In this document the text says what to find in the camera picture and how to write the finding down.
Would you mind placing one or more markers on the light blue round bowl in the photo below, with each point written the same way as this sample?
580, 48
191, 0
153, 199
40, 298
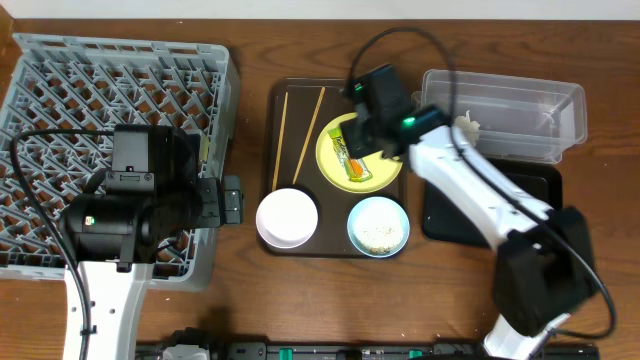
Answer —
385, 207

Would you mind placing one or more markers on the yellow snack wrapper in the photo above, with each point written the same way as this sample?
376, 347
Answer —
355, 169

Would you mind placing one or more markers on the yellow round plate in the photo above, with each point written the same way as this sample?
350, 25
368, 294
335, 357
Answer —
383, 171

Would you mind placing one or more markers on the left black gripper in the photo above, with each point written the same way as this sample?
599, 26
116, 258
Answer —
215, 201

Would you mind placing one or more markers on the white round bowl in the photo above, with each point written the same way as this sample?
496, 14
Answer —
287, 218

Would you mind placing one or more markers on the clear plastic bin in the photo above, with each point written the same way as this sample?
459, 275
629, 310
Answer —
523, 119

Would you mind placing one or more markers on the black rectangular tray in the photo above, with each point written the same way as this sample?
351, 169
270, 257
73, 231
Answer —
443, 221

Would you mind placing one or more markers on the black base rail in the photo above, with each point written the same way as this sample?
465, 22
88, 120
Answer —
192, 343

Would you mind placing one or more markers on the rice pile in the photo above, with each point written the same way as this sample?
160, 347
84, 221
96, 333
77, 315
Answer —
377, 234

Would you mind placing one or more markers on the wooden chopstick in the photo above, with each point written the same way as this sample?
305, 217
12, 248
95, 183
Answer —
280, 143
309, 134

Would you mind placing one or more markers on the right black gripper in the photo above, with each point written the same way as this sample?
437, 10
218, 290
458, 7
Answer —
361, 138

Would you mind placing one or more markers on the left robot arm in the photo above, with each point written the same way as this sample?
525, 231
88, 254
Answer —
151, 192

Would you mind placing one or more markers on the dark brown serving tray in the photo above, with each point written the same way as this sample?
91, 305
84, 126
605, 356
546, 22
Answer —
330, 239

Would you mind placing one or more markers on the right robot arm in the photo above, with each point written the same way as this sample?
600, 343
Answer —
544, 259

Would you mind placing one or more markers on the white tissue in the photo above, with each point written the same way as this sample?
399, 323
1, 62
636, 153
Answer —
470, 128

